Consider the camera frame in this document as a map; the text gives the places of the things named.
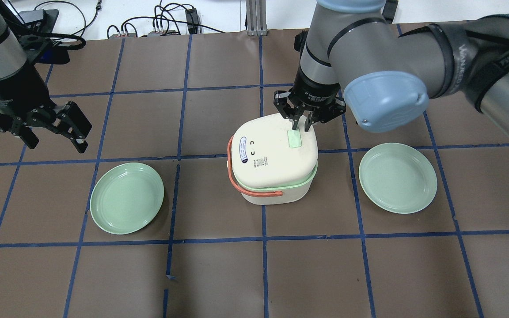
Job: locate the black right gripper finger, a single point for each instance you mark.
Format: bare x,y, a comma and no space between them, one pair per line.
297,112
311,118

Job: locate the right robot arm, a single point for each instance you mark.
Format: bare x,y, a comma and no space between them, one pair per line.
351,60

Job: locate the white rice cooker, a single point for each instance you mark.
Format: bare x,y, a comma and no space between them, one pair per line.
269,162

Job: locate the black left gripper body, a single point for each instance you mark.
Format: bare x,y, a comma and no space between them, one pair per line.
12,93

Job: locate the green plate robot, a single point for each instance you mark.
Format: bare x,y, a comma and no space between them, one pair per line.
398,178
126,198

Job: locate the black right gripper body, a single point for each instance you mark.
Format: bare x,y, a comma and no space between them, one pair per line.
314,91

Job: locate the aluminium frame post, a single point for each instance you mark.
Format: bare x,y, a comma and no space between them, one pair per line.
256,18

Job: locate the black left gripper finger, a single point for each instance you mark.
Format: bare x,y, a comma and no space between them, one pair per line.
73,124
25,134

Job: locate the green plate robot left side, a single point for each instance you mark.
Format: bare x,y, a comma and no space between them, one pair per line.
126,198

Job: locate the green plate robot right side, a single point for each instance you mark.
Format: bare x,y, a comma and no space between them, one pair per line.
398,178

